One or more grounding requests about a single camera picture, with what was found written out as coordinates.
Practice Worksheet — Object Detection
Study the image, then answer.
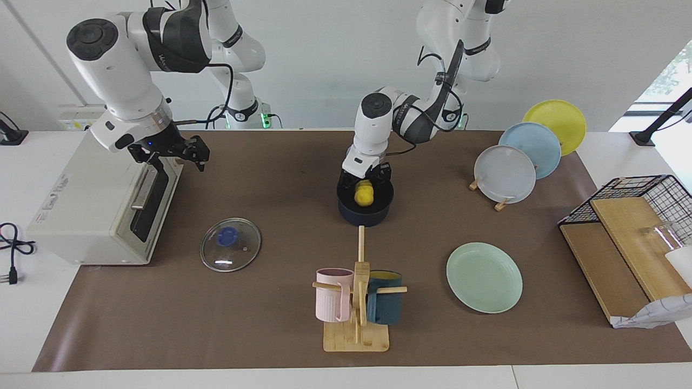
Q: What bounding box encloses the mint green plate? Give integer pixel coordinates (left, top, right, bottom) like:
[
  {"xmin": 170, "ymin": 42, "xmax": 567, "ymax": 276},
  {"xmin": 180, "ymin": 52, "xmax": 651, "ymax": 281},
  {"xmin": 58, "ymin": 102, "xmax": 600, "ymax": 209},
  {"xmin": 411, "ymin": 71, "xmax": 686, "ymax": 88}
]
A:
[{"xmin": 447, "ymin": 242, "xmax": 523, "ymax": 314}]

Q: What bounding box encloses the beige toaster oven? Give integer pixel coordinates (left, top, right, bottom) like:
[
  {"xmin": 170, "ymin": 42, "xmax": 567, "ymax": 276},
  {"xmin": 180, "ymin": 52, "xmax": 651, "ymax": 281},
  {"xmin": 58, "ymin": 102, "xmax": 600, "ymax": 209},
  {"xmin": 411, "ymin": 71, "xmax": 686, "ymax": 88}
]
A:
[{"xmin": 26, "ymin": 125, "xmax": 183, "ymax": 265}]

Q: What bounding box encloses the white checked cloth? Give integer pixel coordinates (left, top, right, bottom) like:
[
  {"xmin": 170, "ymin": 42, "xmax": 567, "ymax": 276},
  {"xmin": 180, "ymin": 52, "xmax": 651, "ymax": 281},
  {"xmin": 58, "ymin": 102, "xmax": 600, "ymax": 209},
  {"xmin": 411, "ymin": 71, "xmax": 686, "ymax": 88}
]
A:
[{"xmin": 611, "ymin": 294, "xmax": 692, "ymax": 329}]

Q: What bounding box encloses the grey plate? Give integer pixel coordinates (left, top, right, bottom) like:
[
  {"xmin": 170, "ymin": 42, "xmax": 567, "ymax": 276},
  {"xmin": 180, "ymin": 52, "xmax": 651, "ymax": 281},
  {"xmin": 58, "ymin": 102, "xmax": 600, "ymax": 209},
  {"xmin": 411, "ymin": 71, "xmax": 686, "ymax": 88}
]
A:
[{"xmin": 474, "ymin": 145, "xmax": 537, "ymax": 204}]

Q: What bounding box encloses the pink ribbed mug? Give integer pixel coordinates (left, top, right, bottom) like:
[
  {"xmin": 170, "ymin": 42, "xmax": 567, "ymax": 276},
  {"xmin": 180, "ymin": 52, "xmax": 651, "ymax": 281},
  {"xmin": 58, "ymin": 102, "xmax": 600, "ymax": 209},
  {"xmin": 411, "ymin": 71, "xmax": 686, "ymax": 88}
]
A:
[{"xmin": 316, "ymin": 268, "xmax": 355, "ymax": 323}]

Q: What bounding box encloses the wooden plate rack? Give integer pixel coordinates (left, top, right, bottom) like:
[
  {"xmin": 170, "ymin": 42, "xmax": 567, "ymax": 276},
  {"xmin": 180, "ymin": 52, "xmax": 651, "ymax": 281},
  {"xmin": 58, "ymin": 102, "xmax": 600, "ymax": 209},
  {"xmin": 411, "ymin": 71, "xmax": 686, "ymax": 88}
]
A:
[{"xmin": 469, "ymin": 178, "xmax": 514, "ymax": 211}]

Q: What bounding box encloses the light blue plate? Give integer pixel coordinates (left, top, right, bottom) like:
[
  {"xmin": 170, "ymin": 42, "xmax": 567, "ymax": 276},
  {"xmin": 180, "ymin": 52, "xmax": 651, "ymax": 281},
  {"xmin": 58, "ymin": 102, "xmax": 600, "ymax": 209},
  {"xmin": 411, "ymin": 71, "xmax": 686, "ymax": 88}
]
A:
[{"xmin": 498, "ymin": 122, "xmax": 562, "ymax": 180}]

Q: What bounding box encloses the white wall power strip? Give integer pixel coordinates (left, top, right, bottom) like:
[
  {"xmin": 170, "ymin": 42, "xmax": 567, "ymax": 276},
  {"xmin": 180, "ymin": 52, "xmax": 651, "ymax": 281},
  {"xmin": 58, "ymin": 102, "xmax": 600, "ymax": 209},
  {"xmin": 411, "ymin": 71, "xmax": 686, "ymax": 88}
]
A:
[{"xmin": 58, "ymin": 104, "xmax": 109, "ymax": 131}]

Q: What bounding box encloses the black power cord plug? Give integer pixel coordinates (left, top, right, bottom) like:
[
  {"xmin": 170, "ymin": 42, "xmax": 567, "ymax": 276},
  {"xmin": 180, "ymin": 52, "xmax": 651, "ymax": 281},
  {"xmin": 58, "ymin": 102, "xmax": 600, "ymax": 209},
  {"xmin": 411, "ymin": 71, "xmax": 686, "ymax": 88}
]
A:
[{"xmin": 0, "ymin": 223, "xmax": 36, "ymax": 285}]

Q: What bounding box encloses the dark blue mug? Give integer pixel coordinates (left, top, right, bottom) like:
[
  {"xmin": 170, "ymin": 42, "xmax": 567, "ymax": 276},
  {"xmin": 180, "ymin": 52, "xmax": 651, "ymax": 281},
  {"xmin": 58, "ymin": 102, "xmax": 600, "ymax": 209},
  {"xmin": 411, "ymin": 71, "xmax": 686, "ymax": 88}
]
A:
[{"xmin": 367, "ymin": 270, "xmax": 403, "ymax": 325}]

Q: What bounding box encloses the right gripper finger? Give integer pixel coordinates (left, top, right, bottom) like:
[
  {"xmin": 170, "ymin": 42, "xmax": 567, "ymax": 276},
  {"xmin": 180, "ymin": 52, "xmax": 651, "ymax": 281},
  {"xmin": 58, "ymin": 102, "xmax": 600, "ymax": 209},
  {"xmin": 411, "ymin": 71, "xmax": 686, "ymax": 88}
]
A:
[
  {"xmin": 190, "ymin": 137, "xmax": 211, "ymax": 172},
  {"xmin": 130, "ymin": 147, "xmax": 163, "ymax": 166}
]

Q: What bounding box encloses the wooden mug tree stand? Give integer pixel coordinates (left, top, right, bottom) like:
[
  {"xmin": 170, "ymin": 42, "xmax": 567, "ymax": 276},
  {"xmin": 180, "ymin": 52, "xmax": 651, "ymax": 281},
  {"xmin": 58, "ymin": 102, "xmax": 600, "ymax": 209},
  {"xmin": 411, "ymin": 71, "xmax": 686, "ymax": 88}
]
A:
[{"xmin": 312, "ymin": 226, "xmax": 408, "ymax": 353}]

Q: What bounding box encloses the yellow lemon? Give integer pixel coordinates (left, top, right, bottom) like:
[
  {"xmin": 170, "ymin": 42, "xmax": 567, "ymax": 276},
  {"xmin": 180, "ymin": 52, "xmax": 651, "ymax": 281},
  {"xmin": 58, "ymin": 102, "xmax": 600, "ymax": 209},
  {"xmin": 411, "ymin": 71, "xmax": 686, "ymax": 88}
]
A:
[{"xmin": 354, "ymin": 180, "xmax": 375, "ymax": 207}]

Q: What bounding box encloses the black camera stand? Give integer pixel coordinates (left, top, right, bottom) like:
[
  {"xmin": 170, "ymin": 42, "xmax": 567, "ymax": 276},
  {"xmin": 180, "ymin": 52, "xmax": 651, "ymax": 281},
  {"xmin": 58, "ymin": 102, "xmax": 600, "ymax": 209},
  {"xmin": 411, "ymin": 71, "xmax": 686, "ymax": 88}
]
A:
[{"xmin": 630, "ymin": 88, "xmax": 692, "ymax": 146}]

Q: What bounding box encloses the dark saucepan purple handle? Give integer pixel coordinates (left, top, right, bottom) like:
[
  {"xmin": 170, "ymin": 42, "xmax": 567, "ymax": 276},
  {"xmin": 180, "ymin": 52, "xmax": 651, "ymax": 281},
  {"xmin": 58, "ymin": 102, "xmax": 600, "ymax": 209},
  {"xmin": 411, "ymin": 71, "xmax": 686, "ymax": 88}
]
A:
[{"xmin": 336, "ymin": 176, "xmax": 395, "ymax": 227}]

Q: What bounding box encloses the wooden shelf wire basket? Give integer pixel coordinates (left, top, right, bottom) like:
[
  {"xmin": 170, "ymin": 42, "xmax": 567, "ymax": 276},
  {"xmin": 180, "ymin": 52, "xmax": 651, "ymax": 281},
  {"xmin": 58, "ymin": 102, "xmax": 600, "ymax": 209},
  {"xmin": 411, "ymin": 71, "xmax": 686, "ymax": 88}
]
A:
[{"xmin": 558, "ymin": 175, "xmax": 692, "ymax": 325}]

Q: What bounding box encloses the glass lid blue knob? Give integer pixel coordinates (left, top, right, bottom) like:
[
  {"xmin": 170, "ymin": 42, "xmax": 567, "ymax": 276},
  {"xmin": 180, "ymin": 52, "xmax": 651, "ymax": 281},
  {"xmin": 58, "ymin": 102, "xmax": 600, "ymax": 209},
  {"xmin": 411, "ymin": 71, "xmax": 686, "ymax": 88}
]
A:
[{"xmin": 200, "ymin": 217, "xmax": 262, "ymax": 272}]

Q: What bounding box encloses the yellow plate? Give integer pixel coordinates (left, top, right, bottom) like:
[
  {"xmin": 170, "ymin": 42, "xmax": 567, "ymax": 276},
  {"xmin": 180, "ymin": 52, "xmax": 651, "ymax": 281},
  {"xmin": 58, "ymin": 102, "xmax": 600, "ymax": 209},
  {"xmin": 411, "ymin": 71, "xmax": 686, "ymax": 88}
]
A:
[{"xmin": 523, "ymin": 99, "xmax": 587, "ymax": 157}]

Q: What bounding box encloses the brown table mat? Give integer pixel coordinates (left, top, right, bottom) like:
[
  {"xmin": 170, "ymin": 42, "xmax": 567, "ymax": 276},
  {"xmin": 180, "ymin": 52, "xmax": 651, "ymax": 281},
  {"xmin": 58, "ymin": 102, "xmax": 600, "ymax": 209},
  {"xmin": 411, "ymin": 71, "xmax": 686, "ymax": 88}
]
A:
[{"xmin": 32, "ymin": 130, "xmax": 692, "ymax": 372}]

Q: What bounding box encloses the black table clamp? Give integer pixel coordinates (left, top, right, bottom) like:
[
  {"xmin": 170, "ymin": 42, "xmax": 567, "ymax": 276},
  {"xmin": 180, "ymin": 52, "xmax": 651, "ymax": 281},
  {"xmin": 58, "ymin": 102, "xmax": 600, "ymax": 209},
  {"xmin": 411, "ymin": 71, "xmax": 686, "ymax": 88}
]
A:
[{"xmin": 0, "ymin": 112, "xmax": 29, "ymax": 145}]

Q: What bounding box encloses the white cup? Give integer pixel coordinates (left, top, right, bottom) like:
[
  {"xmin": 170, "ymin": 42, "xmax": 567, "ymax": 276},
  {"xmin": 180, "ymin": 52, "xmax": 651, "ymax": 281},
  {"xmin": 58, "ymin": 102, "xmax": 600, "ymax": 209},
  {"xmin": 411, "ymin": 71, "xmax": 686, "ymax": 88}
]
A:
[{"xmin": 665, "ymin": 246, "xmax": 692, "ymax": 287}]

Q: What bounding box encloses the clear drinking glass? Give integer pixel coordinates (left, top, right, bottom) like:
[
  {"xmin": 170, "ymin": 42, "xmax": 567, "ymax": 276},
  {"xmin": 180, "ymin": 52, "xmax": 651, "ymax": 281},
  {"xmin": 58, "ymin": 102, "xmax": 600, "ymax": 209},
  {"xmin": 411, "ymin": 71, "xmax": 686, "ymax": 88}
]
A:
[{"xmin": 642, "ymin": 220, "xmax": 683, "ymax": 250}]

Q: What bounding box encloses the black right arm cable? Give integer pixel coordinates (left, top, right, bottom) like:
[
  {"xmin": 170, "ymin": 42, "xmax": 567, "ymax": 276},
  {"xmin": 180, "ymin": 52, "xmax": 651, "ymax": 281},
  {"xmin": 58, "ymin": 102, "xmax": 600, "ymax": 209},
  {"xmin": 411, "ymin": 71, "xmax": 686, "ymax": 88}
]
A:
[{"xmin": 204, "ymin": 64, "xmax": 238, "ymax": 130}]

